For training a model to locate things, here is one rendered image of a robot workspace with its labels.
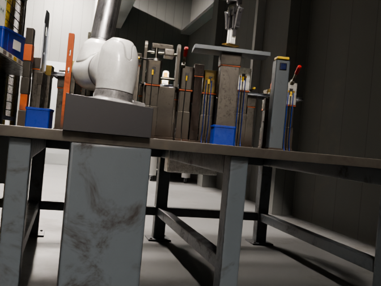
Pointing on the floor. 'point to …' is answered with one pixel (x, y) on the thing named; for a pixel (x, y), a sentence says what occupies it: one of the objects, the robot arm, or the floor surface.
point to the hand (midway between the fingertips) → (231, 37)
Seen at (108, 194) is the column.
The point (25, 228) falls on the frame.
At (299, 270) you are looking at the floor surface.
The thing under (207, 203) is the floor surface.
